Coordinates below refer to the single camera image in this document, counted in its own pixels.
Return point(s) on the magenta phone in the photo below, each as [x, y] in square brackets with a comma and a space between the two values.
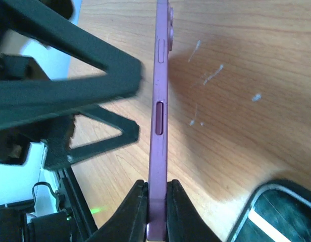
[157, 178]

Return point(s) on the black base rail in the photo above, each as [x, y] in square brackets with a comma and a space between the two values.
[76, 204]

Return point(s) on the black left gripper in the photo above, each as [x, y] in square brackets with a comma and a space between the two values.
[55, 132]

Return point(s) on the silver phone black screen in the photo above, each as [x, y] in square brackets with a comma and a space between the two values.
[278, 210]

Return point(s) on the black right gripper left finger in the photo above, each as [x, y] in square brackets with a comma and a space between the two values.
[128, 223]

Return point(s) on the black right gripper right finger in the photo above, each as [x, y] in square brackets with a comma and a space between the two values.
[183, 221]

